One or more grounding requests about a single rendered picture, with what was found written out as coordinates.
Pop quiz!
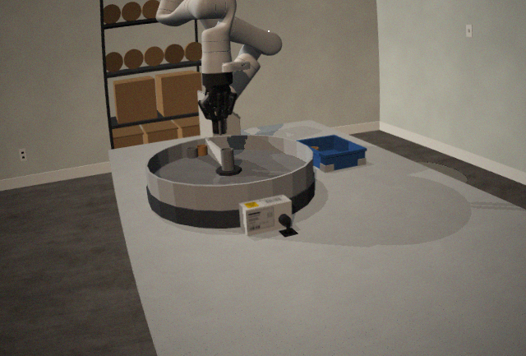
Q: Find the grey metal ring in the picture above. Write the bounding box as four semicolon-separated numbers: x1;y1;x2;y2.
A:
187;146;198;159
220;148;234;161
221;160;235;171

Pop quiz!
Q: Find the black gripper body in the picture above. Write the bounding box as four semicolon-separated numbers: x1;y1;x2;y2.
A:
202;72;233;108

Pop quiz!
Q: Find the blue crate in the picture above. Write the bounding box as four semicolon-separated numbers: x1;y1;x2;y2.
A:
298;135;367;173

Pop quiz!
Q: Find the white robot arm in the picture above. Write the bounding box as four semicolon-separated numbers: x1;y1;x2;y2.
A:
156;0;282;100

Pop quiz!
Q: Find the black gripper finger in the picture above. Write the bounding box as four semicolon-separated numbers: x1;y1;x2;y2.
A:
221;91;238;134
198;92;223;136

